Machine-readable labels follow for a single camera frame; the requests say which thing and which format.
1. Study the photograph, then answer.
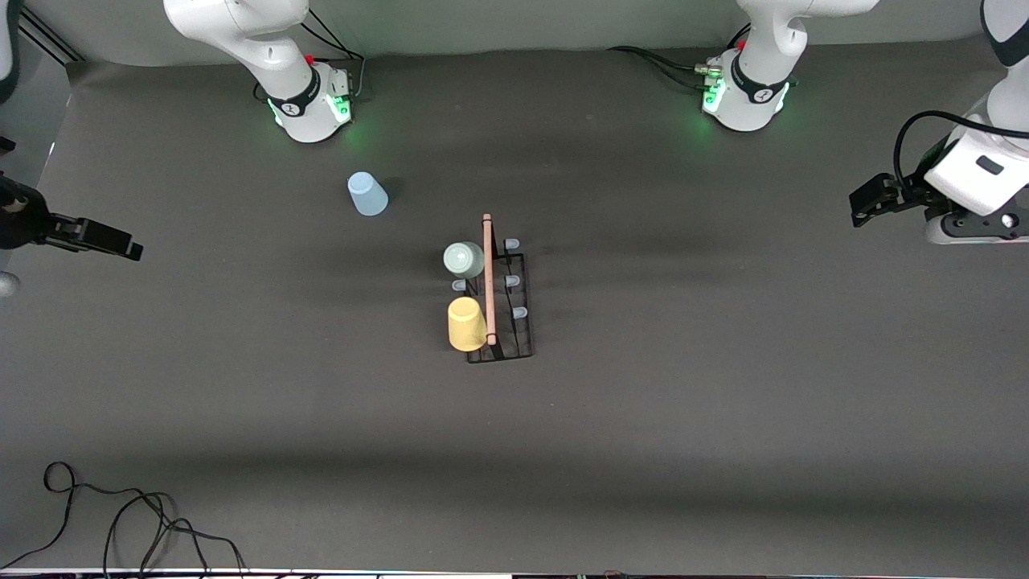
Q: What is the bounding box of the black left arm wrist cable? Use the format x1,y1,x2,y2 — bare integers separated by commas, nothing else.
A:
894,110,1029,190

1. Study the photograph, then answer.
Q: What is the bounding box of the black wire cup holder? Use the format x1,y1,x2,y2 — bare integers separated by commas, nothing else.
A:
446,213,536,364

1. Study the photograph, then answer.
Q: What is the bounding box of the black right arm base cable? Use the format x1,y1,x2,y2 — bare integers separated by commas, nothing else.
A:
299,12,367,101

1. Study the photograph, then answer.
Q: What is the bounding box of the loose black cable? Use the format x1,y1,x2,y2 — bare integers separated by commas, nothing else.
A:
0,461,247,579

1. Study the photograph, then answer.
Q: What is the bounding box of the black left arm base cable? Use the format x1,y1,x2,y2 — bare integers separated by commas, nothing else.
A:
607,24,752,91

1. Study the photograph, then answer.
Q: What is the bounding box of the pale green plastic cup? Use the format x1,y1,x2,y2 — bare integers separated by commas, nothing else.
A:
443,241,486,281

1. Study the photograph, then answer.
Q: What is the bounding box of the yellow plastic cup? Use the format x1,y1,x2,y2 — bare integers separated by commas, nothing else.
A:
447,296,490,353

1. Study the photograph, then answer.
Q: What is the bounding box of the light blue plastic cup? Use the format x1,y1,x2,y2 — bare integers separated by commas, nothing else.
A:
347,171,389,217

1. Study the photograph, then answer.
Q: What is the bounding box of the black arm base cable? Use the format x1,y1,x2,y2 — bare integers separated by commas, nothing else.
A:
607,24,752,91
299,12,367,101

